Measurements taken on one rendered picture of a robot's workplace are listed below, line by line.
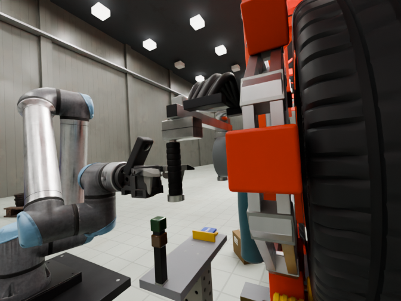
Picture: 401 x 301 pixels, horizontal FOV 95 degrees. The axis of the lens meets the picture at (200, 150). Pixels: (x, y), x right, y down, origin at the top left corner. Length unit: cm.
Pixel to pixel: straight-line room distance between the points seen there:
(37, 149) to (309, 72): 75
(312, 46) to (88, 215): 64
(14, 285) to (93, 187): 57
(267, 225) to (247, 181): 12
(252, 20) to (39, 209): 66
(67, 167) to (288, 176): 95
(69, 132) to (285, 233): 93
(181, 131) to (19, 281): 89
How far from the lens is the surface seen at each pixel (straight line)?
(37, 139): 82
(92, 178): 64
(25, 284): 111
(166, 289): 73
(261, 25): 42
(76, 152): 102
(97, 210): 66
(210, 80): 43
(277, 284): 60
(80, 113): 102
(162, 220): 65
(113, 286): 109
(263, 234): 32
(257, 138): 20
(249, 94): 31
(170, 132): 45
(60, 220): 64
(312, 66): 27
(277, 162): 20
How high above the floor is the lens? 86
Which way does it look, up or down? 1 degrees up
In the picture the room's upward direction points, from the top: 3 degrees counter-clockwise
